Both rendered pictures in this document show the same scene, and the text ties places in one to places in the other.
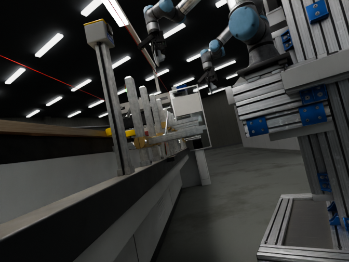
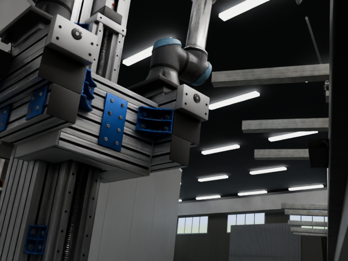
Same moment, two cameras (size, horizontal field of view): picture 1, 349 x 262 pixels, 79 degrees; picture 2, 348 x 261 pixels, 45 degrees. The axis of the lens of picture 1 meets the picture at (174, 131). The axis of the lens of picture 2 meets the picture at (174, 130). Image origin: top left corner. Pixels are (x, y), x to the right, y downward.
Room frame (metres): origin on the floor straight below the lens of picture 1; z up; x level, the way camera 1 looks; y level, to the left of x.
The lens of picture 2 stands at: (2.43, -0.06, 0.33)
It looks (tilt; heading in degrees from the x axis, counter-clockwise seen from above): 20 degrees up; 194
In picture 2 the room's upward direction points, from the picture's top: 6 degrees clockwise
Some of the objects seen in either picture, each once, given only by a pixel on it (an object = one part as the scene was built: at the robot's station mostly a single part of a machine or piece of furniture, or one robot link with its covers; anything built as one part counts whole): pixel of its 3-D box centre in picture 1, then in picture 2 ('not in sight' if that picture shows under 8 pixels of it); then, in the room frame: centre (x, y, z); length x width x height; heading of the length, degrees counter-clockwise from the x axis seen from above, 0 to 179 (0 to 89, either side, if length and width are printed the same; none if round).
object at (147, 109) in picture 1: (150, 126); not in sight; (1.21, 0.13, 0.90); 0.04 x 0.04 x 0.48; 84
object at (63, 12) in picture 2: not in sight; (50, 22); (1.41, -0.76, 1.09); 0.15 x 0.15 x 0.10
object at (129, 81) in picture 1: (138, 127); not in sight; (0.96, 0.16, 0.88); 0.04 x 0.04 x 0.48; 84
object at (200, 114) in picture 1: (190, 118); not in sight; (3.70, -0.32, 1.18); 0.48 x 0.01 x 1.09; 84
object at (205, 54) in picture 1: (205, 56); not in sight; (1.69, -0.38, 1.42); 0.09 x 0.08 x 0.11; 71
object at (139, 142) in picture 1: (143, 142); not in sight; (0.98, 0.15, 0.81); 0.14 x 0.06 x 0.05; 174
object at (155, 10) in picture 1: (164, 9); not in sight; (1.18, -0.09, 1.55); 0.11 x 0.11 x 0.08; 50
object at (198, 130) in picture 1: (157, 140); (319, 155); (0.99, 0.09, 0.80); 0.44 x 0.03 x 0.04; 84
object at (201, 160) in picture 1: (158, 140); not in sight; (4.14, 0.35, 0.95); 1.65 x 0.70 x 1.90; 84
